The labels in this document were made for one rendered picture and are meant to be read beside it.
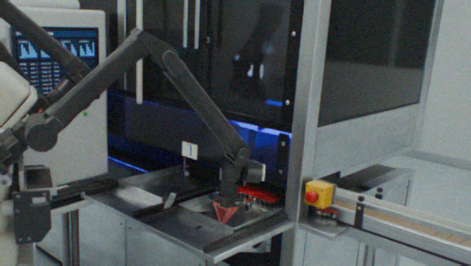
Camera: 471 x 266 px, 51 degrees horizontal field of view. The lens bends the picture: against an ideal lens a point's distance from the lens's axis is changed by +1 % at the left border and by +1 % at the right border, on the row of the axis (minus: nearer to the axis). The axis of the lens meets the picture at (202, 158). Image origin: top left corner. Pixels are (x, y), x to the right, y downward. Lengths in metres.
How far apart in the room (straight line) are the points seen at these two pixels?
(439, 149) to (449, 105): 0.52
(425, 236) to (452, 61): 4.73
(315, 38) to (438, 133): 4.86
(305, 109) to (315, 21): 0.27
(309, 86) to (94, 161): 1.12
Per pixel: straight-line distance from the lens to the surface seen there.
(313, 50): 1.58
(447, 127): 6.32
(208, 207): 1.77
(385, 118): 2.13
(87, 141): 2.26
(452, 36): 6.26
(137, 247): 2.42
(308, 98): 1.60
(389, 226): 1.67
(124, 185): 1.92
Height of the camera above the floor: 1.54
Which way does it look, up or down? 16 degrees down
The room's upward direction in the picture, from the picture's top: 2 degrees clockwise
